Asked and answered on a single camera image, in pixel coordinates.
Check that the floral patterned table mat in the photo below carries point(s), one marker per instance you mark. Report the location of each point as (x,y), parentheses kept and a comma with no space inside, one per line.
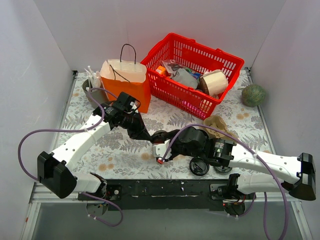
(116,156)

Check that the grey cup with straws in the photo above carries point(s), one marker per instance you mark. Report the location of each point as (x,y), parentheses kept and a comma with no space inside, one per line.
(92,88)

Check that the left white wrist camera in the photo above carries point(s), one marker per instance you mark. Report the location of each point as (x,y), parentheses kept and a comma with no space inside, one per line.
(135,106)

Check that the grey crumpled bag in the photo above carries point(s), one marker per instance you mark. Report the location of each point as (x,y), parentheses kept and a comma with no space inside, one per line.
(183,77)

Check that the green round melon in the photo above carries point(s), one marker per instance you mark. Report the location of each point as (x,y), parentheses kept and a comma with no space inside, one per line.
(253,95)

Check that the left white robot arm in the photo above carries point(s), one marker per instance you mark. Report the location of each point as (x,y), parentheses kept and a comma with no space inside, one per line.
(55,169)

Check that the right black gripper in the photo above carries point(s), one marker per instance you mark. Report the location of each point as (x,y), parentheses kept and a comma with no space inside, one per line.
(173,144)

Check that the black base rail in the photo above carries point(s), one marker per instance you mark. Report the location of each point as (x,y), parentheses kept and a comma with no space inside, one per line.
(161,194)

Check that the orange paper gift bag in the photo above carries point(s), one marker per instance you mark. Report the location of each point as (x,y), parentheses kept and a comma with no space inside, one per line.
(118,75)

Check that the red plastic shopping basket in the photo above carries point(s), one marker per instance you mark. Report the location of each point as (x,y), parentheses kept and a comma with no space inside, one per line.
(175,52)

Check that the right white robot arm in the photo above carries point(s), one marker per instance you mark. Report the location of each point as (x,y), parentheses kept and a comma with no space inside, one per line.
(295,175)

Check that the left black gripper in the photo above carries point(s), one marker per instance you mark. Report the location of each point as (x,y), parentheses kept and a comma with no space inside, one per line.
(136,126)

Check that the brown cardboard cup carrier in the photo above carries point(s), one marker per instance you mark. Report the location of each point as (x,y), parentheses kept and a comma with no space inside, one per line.
(217,122)

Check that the orange snack packet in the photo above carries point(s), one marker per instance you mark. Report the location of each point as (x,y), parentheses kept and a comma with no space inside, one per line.
(161,70)

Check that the beige tape roll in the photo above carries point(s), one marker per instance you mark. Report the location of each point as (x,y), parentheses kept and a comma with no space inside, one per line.
(213,83)

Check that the black coffee lid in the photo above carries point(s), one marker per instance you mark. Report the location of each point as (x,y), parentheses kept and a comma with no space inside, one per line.
(160,136)
(222,169)
(198,167)

